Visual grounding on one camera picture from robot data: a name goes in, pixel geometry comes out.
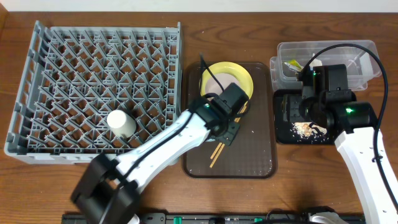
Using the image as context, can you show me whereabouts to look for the wooden chopstick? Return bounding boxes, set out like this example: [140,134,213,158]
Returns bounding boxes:
[210,103,247,160]
[209,103,247,168]

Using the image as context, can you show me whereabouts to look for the white rice bowl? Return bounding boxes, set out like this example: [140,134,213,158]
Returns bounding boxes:
[205,73,234,95]

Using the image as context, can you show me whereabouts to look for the white cup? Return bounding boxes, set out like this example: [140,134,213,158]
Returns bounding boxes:
[106,110,137,138]

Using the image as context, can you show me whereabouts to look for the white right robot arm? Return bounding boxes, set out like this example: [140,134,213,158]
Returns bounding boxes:
[274,90,397,223]

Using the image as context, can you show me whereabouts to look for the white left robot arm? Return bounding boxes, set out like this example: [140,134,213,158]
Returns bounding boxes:
[71,96,246,223]

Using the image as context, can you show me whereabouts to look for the black waste tray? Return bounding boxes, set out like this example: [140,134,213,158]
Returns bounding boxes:
[273,89,338,145]

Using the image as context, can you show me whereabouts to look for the grey dishwasher rack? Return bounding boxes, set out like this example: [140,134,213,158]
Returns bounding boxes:
[4,22,183,164]

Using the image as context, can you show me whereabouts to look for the rice food scraps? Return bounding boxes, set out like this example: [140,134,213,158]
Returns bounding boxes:
[292,122,327,139]

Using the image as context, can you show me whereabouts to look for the brown serving tray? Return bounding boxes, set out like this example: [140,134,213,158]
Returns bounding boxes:
[182,62,277,179]

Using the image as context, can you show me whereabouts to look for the yellow green wrapper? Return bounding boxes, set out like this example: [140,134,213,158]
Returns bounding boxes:
[284,60,303,72]

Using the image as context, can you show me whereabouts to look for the crumpled white tissue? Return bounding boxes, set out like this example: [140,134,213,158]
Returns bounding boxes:
[310,54,323,69]

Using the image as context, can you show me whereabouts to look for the yellow plate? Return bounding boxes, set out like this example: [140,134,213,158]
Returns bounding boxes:
[200,62,254,98]

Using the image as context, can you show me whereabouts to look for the clear plastic bin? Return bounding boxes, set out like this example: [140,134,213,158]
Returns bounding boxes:
[270,40,381,91]

